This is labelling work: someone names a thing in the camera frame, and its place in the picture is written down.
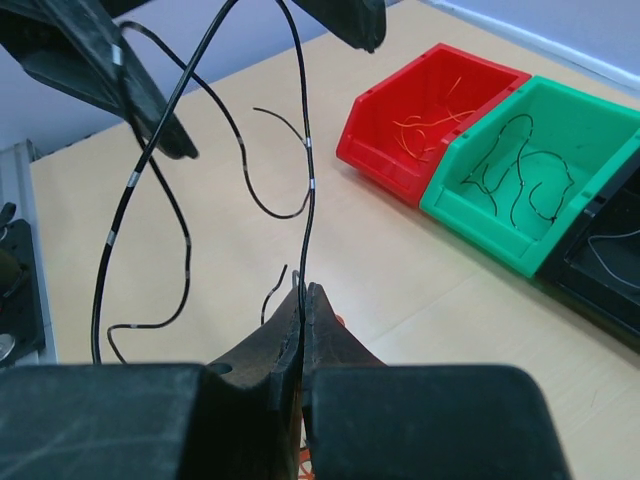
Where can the red plastic bin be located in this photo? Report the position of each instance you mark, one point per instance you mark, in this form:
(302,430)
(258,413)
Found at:
(398,131)

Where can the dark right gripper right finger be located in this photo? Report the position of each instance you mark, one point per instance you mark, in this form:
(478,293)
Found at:
(368,420)

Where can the black plastic bin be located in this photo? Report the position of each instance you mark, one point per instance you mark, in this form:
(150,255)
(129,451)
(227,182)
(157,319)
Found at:
(594,268)

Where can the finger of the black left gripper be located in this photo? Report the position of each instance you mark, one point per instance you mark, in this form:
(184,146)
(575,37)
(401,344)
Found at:
(67,45)
(361,24)

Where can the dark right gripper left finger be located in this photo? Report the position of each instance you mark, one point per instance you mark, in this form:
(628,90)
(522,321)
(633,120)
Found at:
(238,417)

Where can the green plastic bin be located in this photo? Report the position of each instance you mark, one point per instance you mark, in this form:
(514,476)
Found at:
(514,182)

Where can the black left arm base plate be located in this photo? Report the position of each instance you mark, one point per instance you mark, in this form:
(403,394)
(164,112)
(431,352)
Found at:
(22,324)

